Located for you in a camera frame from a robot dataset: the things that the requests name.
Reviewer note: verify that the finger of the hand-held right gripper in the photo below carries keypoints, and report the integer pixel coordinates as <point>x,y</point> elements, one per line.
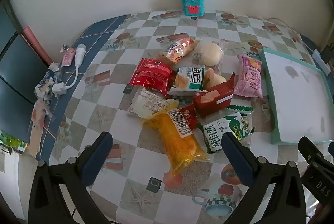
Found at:
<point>310,148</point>

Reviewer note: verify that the teal cube box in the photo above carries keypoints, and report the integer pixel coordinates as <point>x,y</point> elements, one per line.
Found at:
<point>193,3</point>

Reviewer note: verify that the checkered printed tablecloth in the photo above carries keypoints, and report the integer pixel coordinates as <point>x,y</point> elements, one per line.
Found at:
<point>117,70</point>

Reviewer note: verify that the clear plastic wrapper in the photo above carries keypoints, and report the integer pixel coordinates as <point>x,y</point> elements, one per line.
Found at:
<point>39,117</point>

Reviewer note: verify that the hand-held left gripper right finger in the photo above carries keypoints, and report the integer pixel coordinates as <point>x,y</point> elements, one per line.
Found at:
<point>237,158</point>

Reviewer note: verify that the orange yellow snack packet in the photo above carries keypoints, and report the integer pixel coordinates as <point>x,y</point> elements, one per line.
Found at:
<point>177,143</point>

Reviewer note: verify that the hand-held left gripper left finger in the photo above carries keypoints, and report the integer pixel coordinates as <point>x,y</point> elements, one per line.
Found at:
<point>97,153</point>

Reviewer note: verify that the white green snack packet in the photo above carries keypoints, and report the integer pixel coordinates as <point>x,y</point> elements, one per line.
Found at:
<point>191,79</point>

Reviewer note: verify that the pink snack packet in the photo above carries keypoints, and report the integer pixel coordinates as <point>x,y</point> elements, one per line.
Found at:
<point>250,77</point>

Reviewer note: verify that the bright red snack packet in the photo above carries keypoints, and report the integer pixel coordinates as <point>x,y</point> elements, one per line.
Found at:
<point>151,77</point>

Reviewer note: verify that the clear orange printed snack packet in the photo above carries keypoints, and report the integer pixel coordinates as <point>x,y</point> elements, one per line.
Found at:
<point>177,50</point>

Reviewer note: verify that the green biscuit packet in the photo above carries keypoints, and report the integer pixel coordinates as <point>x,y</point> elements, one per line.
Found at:
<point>216,135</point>

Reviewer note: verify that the small red snack packet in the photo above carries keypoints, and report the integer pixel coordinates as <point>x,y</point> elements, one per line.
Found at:
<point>189,115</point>

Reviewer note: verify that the teal rimmed white tray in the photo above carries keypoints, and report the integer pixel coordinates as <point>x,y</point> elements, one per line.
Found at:
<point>294,98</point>

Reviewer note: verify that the black power adapter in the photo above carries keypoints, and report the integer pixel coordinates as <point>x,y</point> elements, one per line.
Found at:
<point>329,53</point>

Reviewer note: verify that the crumpled printed wrapper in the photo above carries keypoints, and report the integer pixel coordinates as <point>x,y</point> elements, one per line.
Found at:
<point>47,80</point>

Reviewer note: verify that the round bun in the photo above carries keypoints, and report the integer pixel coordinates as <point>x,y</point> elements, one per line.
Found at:
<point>208,53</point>

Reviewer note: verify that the white power strip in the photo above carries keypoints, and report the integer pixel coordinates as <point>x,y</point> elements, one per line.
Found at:
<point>319,57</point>

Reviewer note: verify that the dark red snack packet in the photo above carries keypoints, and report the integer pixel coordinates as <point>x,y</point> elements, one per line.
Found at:
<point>211,101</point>

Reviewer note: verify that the small pink sachet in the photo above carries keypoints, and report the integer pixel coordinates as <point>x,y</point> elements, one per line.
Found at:
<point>67,59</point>

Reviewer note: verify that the green zigzag edged snack packet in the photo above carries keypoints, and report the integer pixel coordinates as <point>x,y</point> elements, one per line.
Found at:
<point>241,108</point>

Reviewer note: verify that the small pale bun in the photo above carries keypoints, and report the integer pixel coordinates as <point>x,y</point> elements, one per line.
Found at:
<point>215,80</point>

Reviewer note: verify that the green printed package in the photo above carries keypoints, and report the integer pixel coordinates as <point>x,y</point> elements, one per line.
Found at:
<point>10,141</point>

